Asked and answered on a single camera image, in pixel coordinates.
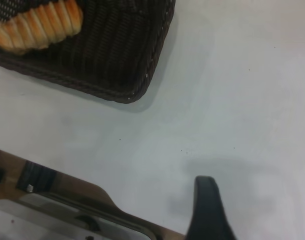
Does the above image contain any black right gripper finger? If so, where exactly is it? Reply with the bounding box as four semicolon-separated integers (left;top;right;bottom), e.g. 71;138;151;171
186;175;237;240

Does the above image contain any black wicker basket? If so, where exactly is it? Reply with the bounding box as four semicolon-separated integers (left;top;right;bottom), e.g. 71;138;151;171
0;0;177;105

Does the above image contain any striped golden bread roll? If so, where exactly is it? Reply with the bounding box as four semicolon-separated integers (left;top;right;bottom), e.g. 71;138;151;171
0;0;84;55

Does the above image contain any grey white plastic tray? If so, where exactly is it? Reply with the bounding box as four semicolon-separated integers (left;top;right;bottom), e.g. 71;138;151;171
0;191;156;240

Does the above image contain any black ribbed block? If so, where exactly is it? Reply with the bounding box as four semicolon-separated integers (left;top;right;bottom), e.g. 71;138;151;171
16;160;57;194

